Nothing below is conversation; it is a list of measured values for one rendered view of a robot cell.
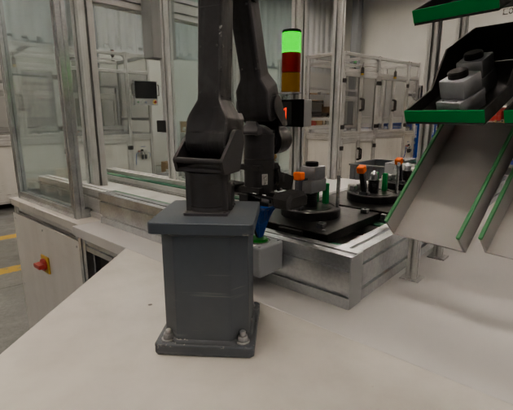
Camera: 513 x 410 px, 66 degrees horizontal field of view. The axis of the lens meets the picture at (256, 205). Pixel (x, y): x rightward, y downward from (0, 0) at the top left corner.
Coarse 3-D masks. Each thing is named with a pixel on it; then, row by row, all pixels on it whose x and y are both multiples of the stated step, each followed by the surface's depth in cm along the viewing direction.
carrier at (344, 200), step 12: (372, 180) 109; (384, 180) 112; (396, 180) 108; (348, 192) 111; (360, 192) 107; (372, 192) 109; (384, 192) 110; (396, 192) 109; (348, 204) 104; (360, 204) 104; (372, 204) 104; (384, 204) 104
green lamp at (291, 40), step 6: (282, 36) 104; (288, 36) 102; (294, 36) 101; (300, 36) 103; (282, 42) 104; (288, 42) 102; (294, 42) 102; (300, 42) 103; (282, 48) 104; (288, 48) 102; (294, 48) 102; (300, 48) 104
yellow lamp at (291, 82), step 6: (288, 72) 103; (294, 72) 103; (282, 78) 105; (288, 78) 104; (294, 78) 104; (282, 84) 106; (288, 84) 104; (294, 84) 104; (282, 90) 106; (288, 90) 104; (294, 90) 104
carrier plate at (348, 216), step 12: (276, 216) 92; (348, 216) 92; (360, 216) 92; (372, 216) 93; (276, 228) 87; (300, 228) 83; (312, 228) 83; (324, 228) 83; (336, 228) 83; (348, 228) 85; (360, 228) 89; (324, 240) 79
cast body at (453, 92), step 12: (456, 72) 62; (468, 72) 62; (480, 72) 62; (444, 84) 63; (456, 84) 61; (468, 84) 61; (480, 84) 62; (444, 96) 64; (456, 96) 62; (468, 96) 62; (480, 96) 63; (444, 108) 64; (456, 108) 62; (468, 108) 63
